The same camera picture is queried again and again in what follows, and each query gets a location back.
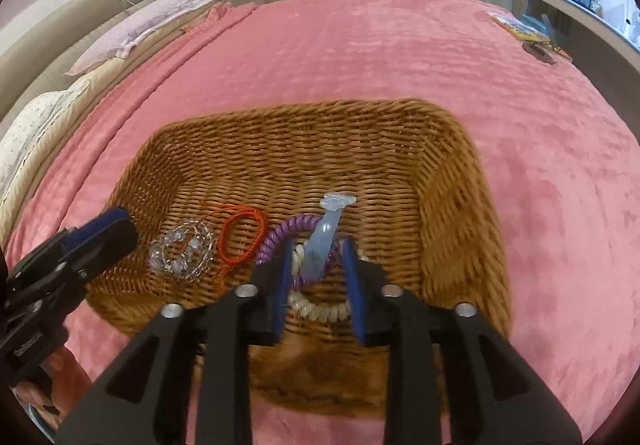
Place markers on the white wall desk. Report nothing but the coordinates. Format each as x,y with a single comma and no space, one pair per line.
600,28

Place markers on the person's left hand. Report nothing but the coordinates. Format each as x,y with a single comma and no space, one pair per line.
70,383

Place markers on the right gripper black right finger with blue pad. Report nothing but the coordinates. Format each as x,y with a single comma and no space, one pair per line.
449,361

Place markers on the colourful packet on bed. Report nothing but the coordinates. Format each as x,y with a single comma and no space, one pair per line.
542,45

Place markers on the lilac pillow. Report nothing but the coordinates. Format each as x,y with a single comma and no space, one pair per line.
121,39

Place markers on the pink plush blanket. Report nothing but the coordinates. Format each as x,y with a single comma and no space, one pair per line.
562,167

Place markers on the beige padded headboard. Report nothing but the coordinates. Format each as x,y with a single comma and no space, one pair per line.
39,60

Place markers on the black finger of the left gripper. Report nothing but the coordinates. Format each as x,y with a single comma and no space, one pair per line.
49,265

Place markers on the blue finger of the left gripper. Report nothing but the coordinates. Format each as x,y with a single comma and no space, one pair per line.
76,236

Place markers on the white dotted pillow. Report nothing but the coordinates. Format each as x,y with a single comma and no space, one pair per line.
39,125

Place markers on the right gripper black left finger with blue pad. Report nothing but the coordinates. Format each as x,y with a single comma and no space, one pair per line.
143,397

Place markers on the light blue hair clip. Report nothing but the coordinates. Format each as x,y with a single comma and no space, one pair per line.
322,237

